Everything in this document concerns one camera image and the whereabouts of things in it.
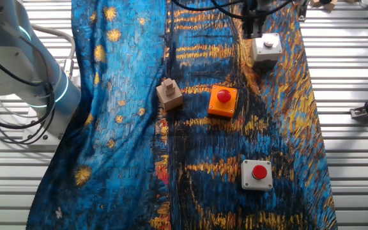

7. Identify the grey base cable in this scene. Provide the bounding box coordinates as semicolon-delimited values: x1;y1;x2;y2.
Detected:
32;25;77;81

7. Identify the black base cable bundle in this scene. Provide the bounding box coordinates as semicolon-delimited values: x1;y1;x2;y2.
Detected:
0;44;57;146

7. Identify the grey box red mushroom button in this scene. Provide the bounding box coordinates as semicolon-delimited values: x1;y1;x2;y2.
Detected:
240;159;273;192

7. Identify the stepped wooden block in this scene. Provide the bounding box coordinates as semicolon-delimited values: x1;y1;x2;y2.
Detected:
156;77;184;112

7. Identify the orange box red mushroom button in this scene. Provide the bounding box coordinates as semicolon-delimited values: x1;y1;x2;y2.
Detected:
207;84;238;121

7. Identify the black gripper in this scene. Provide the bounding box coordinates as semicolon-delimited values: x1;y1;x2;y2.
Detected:
241;0;270;39

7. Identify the starry night print cloth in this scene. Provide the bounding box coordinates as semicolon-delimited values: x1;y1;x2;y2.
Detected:
26;0;338;230

